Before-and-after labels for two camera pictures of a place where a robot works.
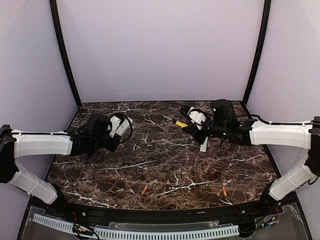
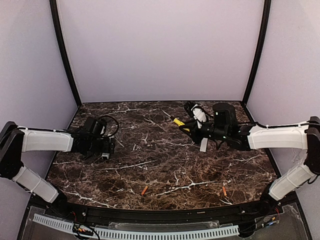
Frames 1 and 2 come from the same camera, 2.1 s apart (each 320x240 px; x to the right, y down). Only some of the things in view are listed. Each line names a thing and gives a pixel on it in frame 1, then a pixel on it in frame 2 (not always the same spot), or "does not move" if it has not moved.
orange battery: (225, 192) does not move
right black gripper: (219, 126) does not move
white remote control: (124, 126) → (105, 155)
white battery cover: (203, 147) does not move
